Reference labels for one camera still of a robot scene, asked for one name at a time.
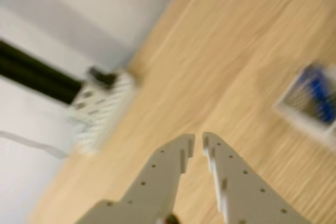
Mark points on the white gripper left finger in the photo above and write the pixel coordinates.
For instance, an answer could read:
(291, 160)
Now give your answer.
(152, 182)

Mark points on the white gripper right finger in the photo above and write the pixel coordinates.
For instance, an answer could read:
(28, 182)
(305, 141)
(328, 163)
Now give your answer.
(244, 190)

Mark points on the blue clothes peg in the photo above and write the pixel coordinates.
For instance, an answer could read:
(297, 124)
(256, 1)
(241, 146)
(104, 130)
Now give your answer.
(321, 98)

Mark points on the small white lattice crate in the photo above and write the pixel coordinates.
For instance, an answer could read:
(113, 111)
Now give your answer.
(291, 111)

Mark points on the black clamp block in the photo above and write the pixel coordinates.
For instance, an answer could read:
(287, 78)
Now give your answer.
(102, 77)

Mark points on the white perforated base plate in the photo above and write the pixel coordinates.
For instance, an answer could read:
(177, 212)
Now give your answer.
(105, 113)

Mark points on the dark camera stand pole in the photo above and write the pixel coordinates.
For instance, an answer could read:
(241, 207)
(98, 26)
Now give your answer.
(34, 75)

